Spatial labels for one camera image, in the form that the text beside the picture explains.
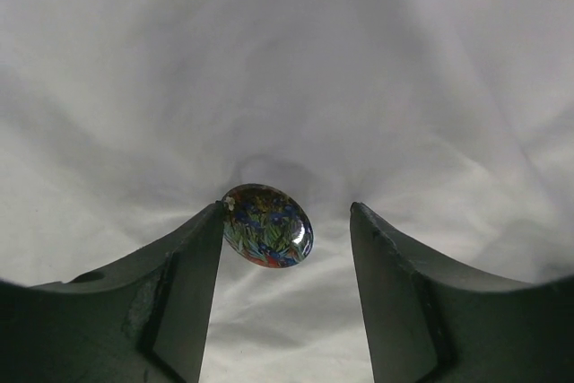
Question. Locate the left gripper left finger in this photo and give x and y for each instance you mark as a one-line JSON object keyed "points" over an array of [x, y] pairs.
{"points": [[142, 318]]}

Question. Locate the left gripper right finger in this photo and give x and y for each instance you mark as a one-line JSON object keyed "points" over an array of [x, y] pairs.
{"points": [[430, 318]]}

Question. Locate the white t-shirt garment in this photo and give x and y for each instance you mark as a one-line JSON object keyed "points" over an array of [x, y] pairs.
{"points": [[452, 119]]}

